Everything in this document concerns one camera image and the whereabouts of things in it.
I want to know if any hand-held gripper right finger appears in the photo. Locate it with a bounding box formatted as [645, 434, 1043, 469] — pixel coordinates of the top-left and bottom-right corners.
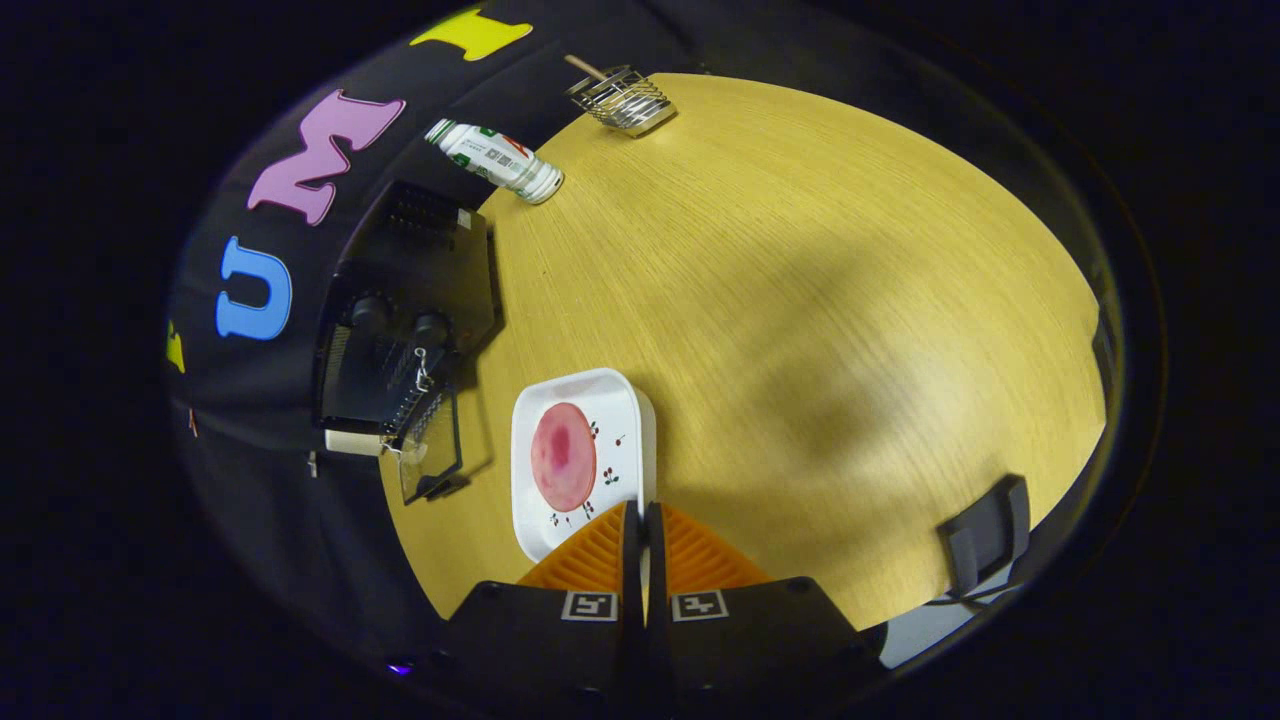
[645, 502, 881, 701]

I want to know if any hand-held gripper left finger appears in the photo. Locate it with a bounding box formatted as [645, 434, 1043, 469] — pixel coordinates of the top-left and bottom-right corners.
[440, 502, 643, 701]

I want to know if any pink round food slice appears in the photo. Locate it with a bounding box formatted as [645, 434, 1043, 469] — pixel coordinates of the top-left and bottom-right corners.
[530, 402, 598, 513]

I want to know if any white square plate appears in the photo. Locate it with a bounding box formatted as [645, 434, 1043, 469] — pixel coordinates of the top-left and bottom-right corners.
[510, 367, 658, 563]

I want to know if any black toaster oven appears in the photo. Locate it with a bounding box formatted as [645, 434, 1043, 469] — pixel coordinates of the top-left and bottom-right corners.
[315, 180, 498, 504]

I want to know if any white bread toaster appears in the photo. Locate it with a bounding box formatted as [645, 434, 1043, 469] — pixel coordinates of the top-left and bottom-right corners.
[323, 428, 386, 458]

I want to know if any black table clamp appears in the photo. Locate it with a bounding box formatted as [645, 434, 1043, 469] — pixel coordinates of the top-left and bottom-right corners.
[937, 475, 1032, 601]

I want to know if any black backdrop cloth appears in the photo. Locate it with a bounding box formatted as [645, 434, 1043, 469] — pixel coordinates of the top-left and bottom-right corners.
[165, 0, 1121, 661]

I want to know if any white bottle green label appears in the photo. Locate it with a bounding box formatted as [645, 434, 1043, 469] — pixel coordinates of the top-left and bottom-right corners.
[425, 119, 565, 206]

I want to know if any metal wire holder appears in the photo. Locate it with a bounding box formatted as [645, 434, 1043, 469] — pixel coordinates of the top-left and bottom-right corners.
[565, 65, 678, 138]

